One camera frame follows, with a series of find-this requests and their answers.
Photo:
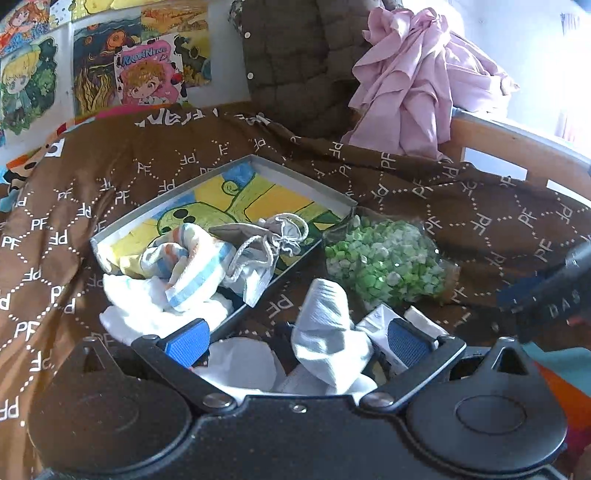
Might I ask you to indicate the white sock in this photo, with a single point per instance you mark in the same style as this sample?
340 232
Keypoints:
328 332

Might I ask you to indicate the brown printed blanket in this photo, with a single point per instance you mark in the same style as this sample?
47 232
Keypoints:
69 184

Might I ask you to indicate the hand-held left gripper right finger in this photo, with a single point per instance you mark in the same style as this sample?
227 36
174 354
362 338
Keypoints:
406 342

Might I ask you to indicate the pink cartoon booklet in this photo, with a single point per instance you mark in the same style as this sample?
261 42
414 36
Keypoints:
147 74

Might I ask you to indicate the cartoon posters on wall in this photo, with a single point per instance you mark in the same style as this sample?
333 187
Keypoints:
92 69

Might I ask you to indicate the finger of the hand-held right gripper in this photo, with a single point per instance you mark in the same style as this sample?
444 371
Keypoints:
521 293

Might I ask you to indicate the bag of green pieces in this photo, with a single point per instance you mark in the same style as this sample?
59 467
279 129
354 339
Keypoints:
392 263

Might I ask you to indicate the blond cartoon child poster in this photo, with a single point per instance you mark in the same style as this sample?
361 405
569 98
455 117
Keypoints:
27 83

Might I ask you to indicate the pink garment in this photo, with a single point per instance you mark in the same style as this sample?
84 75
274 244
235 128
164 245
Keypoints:
415 83

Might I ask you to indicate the wooden bed rail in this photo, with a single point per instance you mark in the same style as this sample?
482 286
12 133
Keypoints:
489 138

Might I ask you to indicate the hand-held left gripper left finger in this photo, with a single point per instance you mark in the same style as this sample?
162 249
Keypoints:
187 342

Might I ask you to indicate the dark quilted jacket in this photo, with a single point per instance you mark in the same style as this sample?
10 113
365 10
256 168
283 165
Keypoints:
295 64

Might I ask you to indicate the yellow cartoon poster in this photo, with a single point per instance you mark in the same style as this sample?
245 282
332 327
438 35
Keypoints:
92 7

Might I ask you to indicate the grey shallow box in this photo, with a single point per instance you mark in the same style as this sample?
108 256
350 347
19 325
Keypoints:
300 181

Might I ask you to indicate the orange-haired girl poster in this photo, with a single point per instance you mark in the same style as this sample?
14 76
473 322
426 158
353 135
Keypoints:
21 21

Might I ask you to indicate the white muslin cloth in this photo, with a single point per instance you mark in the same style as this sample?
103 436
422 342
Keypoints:
138 309

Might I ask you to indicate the striped baby cloth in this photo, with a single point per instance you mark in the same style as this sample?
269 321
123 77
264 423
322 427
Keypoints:
198 263

